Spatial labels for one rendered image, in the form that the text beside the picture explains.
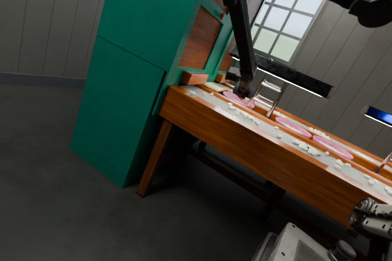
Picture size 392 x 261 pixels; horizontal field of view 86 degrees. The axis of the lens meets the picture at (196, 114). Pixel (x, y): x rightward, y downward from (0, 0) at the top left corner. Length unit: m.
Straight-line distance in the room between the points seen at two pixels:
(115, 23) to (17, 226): 1.12
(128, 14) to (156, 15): 0.18
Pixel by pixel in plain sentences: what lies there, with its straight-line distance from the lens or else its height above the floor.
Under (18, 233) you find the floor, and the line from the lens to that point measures 1.33.
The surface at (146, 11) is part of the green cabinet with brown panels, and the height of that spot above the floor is 1.08.
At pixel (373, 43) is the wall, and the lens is 3.19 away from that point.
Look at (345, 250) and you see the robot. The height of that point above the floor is 0.55.
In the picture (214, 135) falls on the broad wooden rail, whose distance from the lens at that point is 1.12.
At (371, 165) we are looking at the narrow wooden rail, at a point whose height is 0.75.
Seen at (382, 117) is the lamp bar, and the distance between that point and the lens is 2.02.
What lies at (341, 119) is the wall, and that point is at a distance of 3.12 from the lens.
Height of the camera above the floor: 1.05
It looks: 18 degrees down
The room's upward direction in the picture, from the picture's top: 24 degrees clockwise
